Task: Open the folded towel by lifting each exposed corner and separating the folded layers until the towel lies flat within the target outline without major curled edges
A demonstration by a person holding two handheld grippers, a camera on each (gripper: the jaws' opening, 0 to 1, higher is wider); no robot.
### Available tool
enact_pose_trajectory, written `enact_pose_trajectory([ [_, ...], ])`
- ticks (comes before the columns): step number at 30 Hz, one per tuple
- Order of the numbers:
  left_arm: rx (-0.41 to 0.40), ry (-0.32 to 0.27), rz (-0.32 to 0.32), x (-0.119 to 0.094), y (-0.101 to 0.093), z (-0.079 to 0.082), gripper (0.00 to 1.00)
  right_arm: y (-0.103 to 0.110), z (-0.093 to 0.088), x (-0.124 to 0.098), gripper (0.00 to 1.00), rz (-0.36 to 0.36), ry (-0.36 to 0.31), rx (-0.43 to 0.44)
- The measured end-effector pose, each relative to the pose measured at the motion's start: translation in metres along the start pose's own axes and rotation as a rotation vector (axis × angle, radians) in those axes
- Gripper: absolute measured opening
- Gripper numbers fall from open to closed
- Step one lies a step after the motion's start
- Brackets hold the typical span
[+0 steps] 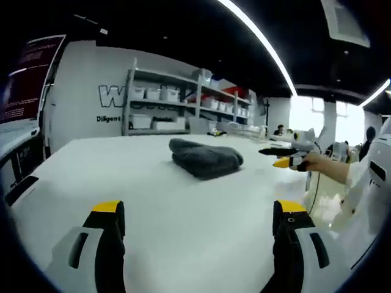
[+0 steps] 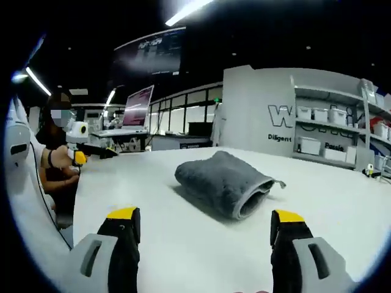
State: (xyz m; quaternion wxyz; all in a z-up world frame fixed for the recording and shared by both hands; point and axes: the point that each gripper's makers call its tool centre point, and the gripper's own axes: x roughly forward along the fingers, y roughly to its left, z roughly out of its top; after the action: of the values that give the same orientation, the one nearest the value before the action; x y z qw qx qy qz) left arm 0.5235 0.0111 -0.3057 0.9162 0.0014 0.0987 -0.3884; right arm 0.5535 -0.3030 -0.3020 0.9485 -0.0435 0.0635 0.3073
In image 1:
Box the white worn device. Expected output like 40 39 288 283
363 115 391 214

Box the row of white storage bins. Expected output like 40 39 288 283
130 68 256 131

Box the black flat tablet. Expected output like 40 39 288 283
4 175 40 208

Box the long ceiling light strip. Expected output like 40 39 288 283
217 0 299 97

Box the grey metal shelf unit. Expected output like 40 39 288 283
121 57 267 137

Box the grey towel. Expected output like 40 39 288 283
169 137 245 181

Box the thin cable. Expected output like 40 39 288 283
307 170 322 216

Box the white rack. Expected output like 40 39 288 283
228 121 270 140

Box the large dark display screen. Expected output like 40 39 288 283
0 34 67 126

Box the ceiling air vent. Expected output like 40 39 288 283
320 0 373 49

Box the short ceiling light strip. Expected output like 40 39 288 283
358 78 391 108

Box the person's right hand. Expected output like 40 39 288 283
302 151 322 175

